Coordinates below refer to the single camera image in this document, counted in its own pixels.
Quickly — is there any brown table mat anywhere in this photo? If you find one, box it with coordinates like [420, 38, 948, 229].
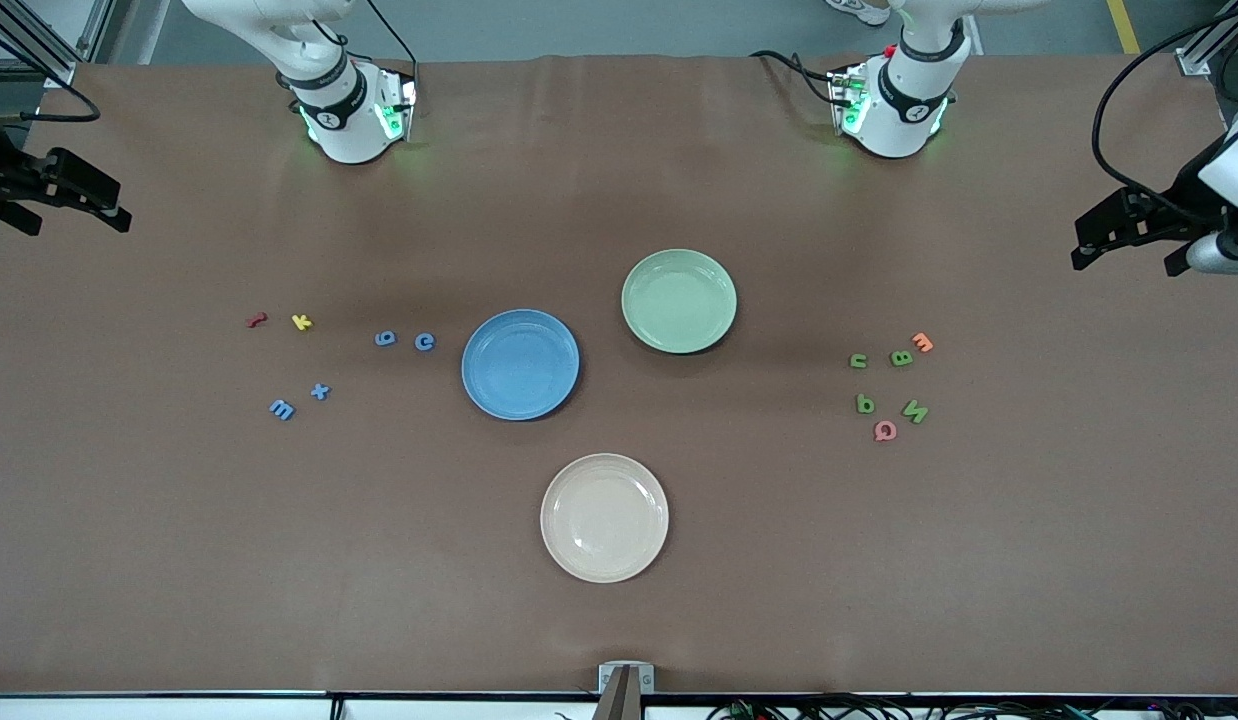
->
[0, 55, 1238, 696]

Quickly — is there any black cable tangle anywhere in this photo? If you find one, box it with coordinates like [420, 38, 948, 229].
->
[709, 692, 1238, 720]

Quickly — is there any blue plate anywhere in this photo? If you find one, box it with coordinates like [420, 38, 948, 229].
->
[461, 308, 581, 422]

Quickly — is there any black left arm base cable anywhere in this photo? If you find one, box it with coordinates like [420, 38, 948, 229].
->
[749, 48, 842, 106]

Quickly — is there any beige plate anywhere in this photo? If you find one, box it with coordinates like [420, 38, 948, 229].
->
[540, 453, 670, 584]

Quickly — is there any black arm base cable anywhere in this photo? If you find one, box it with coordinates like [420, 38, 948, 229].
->
[749, 48, 842, 106]
[364, 0, 421, 96]

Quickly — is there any aluminium frame profile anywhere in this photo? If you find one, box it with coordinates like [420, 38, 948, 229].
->
[1174, 0, 1238, 77]
[0, 0, 115, 87]

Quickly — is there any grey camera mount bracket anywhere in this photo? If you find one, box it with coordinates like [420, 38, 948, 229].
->
[594, 662, 656, 720]

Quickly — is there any green plate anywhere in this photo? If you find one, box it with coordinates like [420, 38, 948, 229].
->
[621, 248, 738, 355]

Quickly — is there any white table edge rail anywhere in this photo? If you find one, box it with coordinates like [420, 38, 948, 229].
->
[0, 693, 1238, 720]

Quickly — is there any black right arm base cable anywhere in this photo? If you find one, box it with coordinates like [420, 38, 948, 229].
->
[364, 0, 421, 96]

